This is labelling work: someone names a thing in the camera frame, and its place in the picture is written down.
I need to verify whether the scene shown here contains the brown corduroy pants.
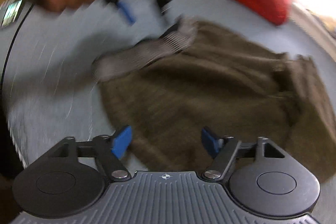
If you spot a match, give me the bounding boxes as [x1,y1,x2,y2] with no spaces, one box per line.
[93,18,335,182]

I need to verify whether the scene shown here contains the grey quilted mattress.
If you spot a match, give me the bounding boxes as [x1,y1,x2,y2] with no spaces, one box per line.
[0,0,336,224]

